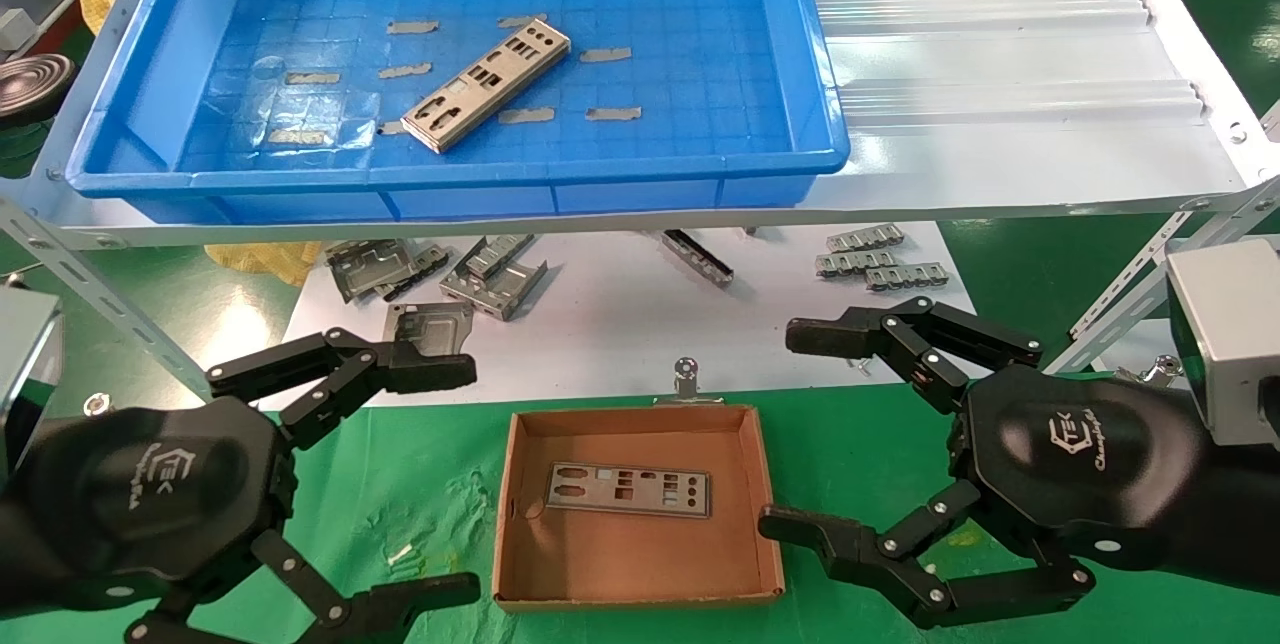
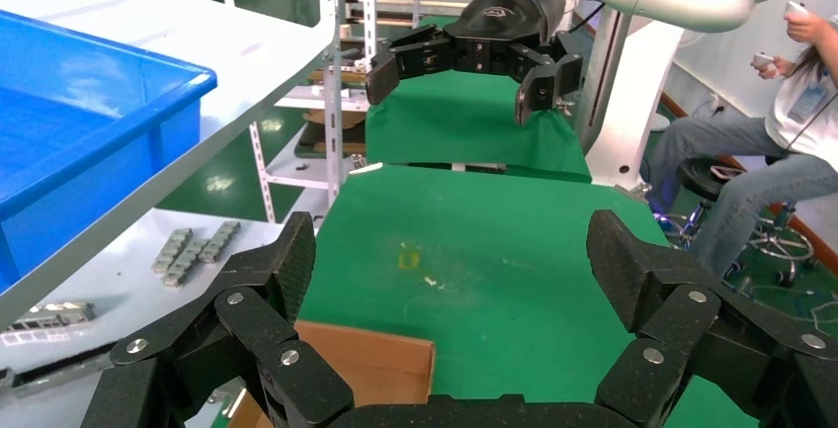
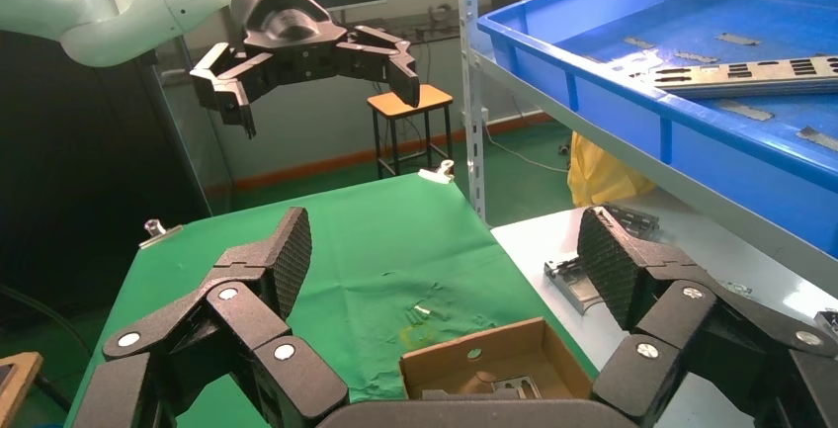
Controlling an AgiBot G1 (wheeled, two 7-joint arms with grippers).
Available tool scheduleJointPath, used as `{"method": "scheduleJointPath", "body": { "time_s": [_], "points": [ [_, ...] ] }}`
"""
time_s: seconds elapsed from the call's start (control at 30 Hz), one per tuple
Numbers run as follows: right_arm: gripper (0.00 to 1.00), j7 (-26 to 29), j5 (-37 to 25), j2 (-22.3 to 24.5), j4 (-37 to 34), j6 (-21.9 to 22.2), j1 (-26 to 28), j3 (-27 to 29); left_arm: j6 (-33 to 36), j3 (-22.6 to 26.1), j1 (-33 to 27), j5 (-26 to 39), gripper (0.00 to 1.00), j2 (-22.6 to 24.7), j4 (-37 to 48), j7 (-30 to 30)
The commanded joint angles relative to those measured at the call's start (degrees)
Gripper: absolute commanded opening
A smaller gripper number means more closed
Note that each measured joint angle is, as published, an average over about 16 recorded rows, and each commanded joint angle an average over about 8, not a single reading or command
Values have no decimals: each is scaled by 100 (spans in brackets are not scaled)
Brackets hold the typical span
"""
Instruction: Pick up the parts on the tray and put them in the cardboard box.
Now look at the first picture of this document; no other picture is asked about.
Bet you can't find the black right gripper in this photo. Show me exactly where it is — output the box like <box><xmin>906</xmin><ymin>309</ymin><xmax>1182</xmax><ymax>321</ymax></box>
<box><xmin>756</xmin><ymin>297</ymin><xmax>1280</xmax><ymax>628</ymax></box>

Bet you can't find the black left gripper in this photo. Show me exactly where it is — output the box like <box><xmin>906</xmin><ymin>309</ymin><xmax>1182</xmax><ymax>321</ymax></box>
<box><xmin>0</xmin><ymin>327</ymin><xmax>483</xmax><ymax>644</ymax></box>

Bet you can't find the silver metal I/O shield plate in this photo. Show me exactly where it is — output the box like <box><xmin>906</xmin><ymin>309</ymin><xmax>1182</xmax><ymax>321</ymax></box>
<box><xmin>400</xmin><ymin>14</ymin><xmax>571</xmax><ymax>155</ymax></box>
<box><xmin>545</xmin><ymin>462</ymin><xmax>712</xmax><ymax>519</ymax></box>

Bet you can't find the brown cardboard box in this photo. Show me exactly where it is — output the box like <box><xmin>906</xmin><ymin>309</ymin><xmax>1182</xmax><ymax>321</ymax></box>
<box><xmin>492</xmin><ymin>404</ymin><xmax>786</xmax><ymax>613</ymax></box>

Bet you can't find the blue plastic tray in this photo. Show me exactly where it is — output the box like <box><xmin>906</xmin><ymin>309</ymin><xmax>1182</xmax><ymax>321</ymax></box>
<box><xmin>65</xmin><ymin>0</ymin><xmax>851</xmax><ymax>225</ymax></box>

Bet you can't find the green table cloth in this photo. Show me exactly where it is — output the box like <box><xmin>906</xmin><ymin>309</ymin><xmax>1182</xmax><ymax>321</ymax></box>
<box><xmin>0</xmin><ymin>379</ymin><xmax>1280</xmax><ymax>644</ymax></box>

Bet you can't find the flat stamped metal plate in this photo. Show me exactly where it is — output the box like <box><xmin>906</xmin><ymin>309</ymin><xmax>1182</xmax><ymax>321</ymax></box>
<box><xmin>380</xmin><ymin>302</ymin><xmax>474</xmax><ymax>382</ymax></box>

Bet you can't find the small notched metal strip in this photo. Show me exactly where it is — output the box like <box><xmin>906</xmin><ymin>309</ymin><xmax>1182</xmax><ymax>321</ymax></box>
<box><xmin>866</xmin><ymin>264</ymin><xmax>949</xmax><ymax>292</ymax></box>
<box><xmin>815</xmin><ymin>249</ymin><xmax>898</xmax><ymax>278</ymax></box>
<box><xmin>826</xmin><ymin>225</ymin><xmax>905</xmax><ymax>253</ymax></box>

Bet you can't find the long narrow metal strip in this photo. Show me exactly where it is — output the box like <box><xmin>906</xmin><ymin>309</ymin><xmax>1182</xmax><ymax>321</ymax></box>
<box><xmin>660</xmin><ymin>229</ymin><xmax>734</xmax><ymax>285</ymax></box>

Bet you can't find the white metal shelf deck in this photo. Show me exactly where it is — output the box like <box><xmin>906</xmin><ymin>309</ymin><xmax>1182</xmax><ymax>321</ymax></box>
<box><xmin>0</xmin><ymin>0</ymin><xmax>1280</xmax><ymax>250</ymax></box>

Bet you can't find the black round ribbed disc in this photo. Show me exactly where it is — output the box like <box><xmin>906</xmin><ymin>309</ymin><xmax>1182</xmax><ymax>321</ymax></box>
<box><xmin>0</xmin><ymin>54</ymin><xmax>77</xmax><ymax>128</ymax></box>

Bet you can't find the large folded metal bracket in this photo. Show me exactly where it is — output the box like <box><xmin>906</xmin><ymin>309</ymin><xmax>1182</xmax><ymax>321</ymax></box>
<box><xmin>325</xmin><ymin>239</ymin><xmax>426</xmax><ymax>305</ymax></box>
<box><xmin>440</xmin><ymin>259</ymin><xmax>549</xmax><ymax>322</ymax></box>

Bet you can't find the perforated grey steel shelf post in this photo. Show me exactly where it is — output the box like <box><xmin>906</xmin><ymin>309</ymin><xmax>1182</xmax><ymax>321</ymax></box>
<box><xmin>1040</xmin><ymin>174</ymin><xmax>1280</xmax><ymax>375</ymax></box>
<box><xmin>0</xmin><ymin>192</ymin><xmax>206</xmax><ymax>390</ymax></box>

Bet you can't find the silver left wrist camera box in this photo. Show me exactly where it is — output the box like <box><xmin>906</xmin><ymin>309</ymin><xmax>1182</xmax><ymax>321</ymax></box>
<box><xmin>0</xmin><ymin>287</ymin><xmax>64</xmax><ymax>485</ymax></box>

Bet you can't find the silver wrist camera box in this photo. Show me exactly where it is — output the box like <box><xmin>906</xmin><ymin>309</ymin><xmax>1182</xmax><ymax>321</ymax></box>
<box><xmin>0</xmin><ymin>287</ymin><xmax>64</xmax><ymax>485</ymax></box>
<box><xmin>1165</xmin><ymin>239</ymin><xmax>1280</xmax><ymax>447</ymax></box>

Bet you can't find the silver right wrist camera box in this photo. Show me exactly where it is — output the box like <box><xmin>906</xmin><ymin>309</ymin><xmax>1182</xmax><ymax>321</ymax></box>
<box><xmin>1165</xmin><ymin>239</ymin><xmax>1280</xmax><ymax>447</ymax></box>

